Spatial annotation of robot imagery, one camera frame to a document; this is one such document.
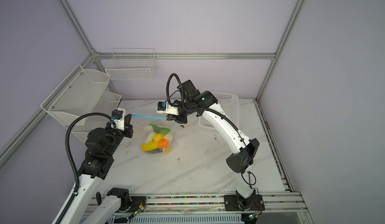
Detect clear zip top bag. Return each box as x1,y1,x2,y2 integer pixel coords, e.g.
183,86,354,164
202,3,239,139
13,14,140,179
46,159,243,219
132,115,176,154

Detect yellow corn cob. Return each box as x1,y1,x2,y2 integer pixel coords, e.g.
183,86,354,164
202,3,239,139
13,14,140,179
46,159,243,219
141,141,158,152

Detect yellow lemon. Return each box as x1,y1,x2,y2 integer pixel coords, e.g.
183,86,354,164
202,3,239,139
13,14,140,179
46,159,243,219
153,133,163,142

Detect orange tangerine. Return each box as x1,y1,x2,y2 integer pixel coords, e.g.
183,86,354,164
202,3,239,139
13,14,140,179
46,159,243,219
158,139,169,149

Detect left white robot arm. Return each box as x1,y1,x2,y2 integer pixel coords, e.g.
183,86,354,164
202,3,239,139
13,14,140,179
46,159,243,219
53,108,133,224

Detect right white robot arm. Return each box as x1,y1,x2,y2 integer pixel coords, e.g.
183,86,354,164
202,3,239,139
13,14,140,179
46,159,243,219
157,73,260,211

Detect white plastic food basket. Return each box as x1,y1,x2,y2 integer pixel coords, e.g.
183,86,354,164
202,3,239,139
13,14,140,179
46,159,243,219
198,91,239,131

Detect white mesh two-tier shelf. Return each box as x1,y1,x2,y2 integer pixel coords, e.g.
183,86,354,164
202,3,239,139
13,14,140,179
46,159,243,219
41,65,121,128

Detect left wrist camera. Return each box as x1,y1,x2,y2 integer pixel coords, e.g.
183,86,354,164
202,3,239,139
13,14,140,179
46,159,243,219
110,108,126,131

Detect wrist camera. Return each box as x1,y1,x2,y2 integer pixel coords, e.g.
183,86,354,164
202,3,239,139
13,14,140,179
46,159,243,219
156,101,179,116
110,108,126,131

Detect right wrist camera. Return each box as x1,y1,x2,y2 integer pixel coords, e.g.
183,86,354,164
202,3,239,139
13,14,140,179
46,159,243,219
156,101,179,116

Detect white wire wall basket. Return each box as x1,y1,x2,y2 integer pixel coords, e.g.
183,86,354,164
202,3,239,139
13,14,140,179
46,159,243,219
105,48,157,81

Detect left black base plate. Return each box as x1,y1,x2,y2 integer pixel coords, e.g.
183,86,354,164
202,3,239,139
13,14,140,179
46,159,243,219
103,195,147,214

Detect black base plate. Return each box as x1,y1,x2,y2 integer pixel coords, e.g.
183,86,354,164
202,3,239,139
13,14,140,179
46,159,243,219
224,194,265,212
103,195,147,214

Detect aluminium frame back bar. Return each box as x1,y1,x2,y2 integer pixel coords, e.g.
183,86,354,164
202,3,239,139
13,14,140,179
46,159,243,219
95,53,276,60

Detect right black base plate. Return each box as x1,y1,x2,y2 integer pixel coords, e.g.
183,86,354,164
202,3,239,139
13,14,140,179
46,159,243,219
224,194,265,212

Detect aluminium front rail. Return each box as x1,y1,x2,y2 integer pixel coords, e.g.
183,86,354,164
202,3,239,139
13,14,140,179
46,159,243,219
83,188,312,224

